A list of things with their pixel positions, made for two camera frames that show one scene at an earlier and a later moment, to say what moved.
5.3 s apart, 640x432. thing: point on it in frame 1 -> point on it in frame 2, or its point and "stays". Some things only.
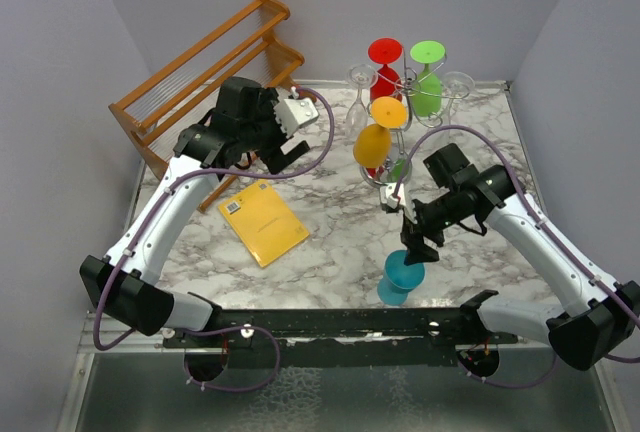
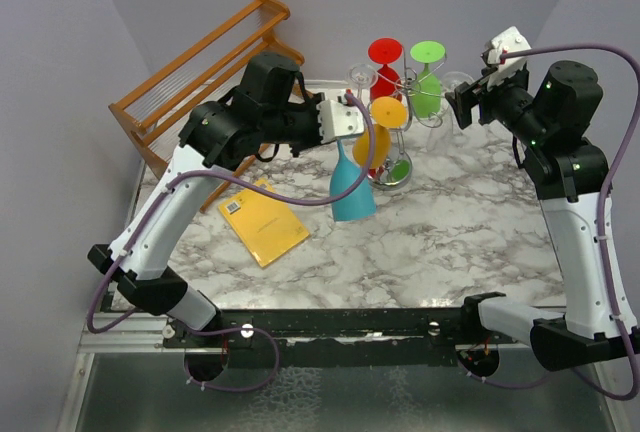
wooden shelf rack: x=171 y=102 stays
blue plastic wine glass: x=399 y=278 -> x=344 y=174
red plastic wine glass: x=385 y=82 stays
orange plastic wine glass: x=372 y=143 stays
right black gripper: x=412 y=236 -> x=465 y=97
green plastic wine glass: x=427 y=91 stays
